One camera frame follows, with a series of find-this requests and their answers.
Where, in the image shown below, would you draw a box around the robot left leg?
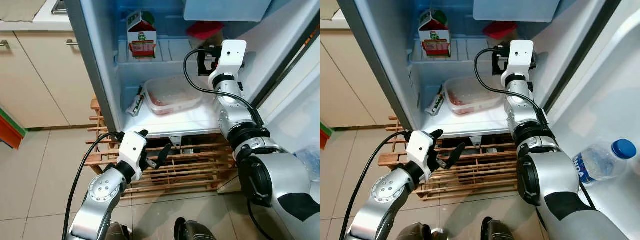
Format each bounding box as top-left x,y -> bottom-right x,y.
397,222 -> 441,240
102,221 -> 135,240

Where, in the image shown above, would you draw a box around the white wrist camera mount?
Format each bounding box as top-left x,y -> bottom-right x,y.
406,131 -> 436,171
116,131 -> 149,170
500,39 -> 536,90
207,39 -> 248,90

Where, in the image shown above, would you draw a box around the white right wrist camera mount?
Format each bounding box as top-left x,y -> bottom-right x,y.
207,39 -> 248,90
500,39 -> 536,90

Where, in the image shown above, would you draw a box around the robot right leg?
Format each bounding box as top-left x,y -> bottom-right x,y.
480,217 -> 516,240
173,217 -> 217,240

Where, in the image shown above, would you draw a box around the small green white packet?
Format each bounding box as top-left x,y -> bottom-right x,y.
425,92 -> 446,117
126,86 -> 147,117

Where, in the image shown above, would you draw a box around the grey mini fridge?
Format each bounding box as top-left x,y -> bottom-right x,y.
336,0 -> 623,148
64,0 -> 321,149

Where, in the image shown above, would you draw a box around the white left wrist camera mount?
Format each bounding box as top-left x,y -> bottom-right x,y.
406,131 -> 436,171
116,131 -> 149,170

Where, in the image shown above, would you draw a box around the pink lidded plastic container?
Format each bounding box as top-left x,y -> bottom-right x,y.
482,21 -> 518,48
186,21 -> 225,49

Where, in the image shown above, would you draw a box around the stacked coloured plastic sheets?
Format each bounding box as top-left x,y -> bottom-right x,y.
320,122 -> 333,151
0,106 -> 27,151

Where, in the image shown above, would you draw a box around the clear plastic food container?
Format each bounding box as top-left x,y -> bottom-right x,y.
443,76 -> 507,116
142,75 -> 207,117

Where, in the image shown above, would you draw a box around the blue capped water bottle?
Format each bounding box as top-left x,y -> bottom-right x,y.
294,145 -> 321,182
571,138 -> 638,186

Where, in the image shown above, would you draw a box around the red and green drink carton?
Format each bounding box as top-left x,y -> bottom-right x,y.
418,9 -> 452,59
126,10 -> 159,62

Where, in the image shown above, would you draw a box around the pale freezer compartment flap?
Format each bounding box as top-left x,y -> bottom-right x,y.
472,0 -> 561,23
182,0 -> 273,23

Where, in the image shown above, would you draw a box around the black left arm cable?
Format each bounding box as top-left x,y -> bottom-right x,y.
339,131 -> 411,240
61,131 -> 122,240

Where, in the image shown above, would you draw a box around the beige kitchen cabinet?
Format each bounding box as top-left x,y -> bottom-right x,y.
320,10 -> 416,130
0,0 -> 98,130

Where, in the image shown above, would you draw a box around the wooden slatted rack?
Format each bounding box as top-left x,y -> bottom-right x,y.
377,116 -> 523,202
84,97 -> 240,202

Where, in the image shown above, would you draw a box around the robot leg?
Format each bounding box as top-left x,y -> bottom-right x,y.
102,221 -> 135,240
397,222 -> 441,240
480,217 -> 516,240
173,217 -> 217,240

